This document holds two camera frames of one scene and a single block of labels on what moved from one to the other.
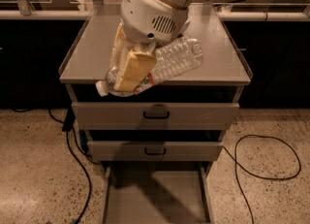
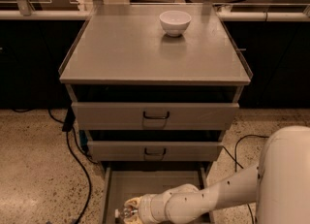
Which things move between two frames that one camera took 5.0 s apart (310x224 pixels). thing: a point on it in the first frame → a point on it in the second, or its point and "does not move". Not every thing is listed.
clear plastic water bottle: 171,60 → 125,212
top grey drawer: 155,116 does not move
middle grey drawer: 153,151 does not move
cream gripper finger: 137,68 → 135,201
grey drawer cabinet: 158,144 does not move
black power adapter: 69,120 does not move
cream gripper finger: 121,49 → 135,219
